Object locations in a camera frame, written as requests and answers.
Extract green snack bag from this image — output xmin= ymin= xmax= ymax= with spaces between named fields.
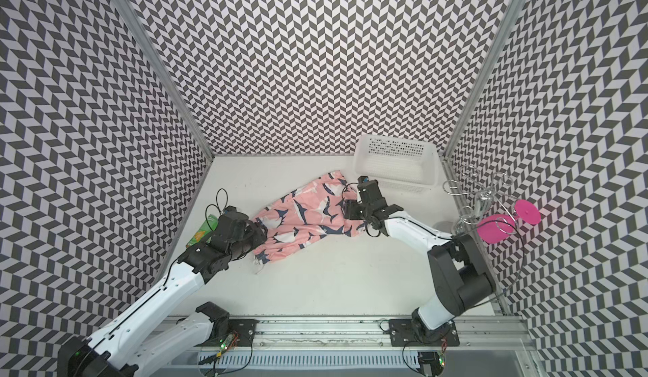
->
xmin=186 ymin=214 xmax=218 ymax=247

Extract aluminium front rail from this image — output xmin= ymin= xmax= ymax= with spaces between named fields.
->
xmin=108 ymin=315 xmax=538 ymax=353

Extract aluminium corner post right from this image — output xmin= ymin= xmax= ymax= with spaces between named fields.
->
xmin=442 ymin=0 xmax=527 ymax=160

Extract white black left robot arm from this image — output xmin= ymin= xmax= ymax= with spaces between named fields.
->
xmin=57 ymin=207 xmax=268 ymax=376

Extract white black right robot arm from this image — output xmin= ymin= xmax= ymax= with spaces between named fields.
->
xmin=343 ymin=176 xmax=497 ymax=344

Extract pink plastic wine glass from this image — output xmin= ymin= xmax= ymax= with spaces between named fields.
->
xmin=477 ymin=200 xmax=542 ymax=245

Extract aluminium corner post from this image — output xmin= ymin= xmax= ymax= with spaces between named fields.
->
xmin=442 ymin=0 xmax=527 ymax=160
xmin=111 ymin=0 xmax=214 ymax=163

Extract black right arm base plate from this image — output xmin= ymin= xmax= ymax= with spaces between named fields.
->
xmin=387 ymin=318 xmax=460 ymax=348

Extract chrome wire glass rack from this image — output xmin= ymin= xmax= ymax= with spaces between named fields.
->
xmin=442 ymin=163 xmax=521 ymax=239

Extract aluminium corner post left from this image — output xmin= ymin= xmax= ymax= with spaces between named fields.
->
xmin=111 ymin=0 xmax=214 ymax=163

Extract pink shark print shorts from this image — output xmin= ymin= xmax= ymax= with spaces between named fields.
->
xmin=253 ymin=170 xmax=366 ymax=266

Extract white perforated plastic basket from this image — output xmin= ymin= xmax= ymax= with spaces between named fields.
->
xmin=354 ymin=134 xmax=442 ymax=191

